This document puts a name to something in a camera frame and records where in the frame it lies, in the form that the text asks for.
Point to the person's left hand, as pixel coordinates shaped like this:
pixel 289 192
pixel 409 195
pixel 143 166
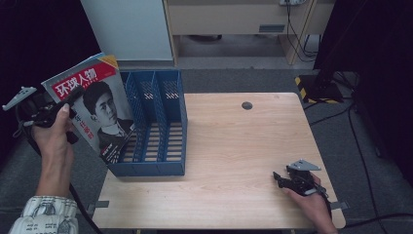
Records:
pixel 53 139

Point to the white power strip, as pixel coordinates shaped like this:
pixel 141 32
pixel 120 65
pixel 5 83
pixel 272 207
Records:
pixel 292 2

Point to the round grey table grommet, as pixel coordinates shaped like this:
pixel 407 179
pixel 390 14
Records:
pixel 246 105

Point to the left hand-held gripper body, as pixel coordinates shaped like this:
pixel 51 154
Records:
pixel 39 110

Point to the magazine with portrait cover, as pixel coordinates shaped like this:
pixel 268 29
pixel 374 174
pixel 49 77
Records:
pixel 97 97

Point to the grey tape strip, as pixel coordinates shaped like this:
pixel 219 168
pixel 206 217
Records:
pixel 102 204
pixel 341 205

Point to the light wooden desk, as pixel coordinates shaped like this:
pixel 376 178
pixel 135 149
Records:
pixel 220 19

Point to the black stand base striped edge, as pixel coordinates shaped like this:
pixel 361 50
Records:
pixel 319 91

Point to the black curtain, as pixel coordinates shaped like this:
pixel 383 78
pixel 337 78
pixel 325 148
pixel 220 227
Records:
pixel 32 39
pixel 383 65

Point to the white cabinet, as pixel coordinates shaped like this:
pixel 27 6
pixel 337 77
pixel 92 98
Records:
pixel 130 29

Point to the blue plastic file rack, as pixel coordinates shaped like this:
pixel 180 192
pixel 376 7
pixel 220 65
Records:
pixel 152 169

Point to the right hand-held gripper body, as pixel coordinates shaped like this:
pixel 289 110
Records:
pixel 300 182

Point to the grey rectangular label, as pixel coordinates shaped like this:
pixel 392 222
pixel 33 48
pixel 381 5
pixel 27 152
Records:
pixel 271 28

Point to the person's right hand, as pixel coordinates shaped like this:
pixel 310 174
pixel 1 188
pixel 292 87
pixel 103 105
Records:
pixel 311 208

